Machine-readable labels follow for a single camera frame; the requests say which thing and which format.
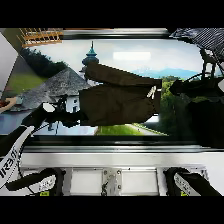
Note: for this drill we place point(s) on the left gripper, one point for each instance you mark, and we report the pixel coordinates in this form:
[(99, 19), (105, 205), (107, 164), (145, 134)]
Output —
[(66, 119)]

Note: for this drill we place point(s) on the checked shirt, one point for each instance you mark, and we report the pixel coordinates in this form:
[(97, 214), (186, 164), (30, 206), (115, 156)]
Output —
[(206, 38)]

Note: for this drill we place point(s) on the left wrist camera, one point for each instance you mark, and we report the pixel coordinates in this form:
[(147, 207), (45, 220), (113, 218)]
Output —
[(61, 101)]

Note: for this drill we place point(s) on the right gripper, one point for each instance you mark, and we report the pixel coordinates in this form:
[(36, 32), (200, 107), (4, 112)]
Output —
[(183, 88)]

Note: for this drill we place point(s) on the brown clothes hanger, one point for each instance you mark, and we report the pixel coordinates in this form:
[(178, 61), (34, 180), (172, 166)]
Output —
[(40, 36)]

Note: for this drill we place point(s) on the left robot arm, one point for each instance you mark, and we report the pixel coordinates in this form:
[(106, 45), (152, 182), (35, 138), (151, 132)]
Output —
[(13, 140)]

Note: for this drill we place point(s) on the silver frame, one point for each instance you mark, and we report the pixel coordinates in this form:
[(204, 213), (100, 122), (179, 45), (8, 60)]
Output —
[(110, 160)]

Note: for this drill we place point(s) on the person's hand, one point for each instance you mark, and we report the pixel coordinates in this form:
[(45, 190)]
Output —
[(7, 104)]

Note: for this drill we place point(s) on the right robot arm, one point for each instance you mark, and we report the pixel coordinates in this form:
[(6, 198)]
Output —
[(206, 116)]

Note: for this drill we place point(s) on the brown pants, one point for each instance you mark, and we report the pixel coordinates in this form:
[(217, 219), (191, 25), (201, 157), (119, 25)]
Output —
[(116, 101)]

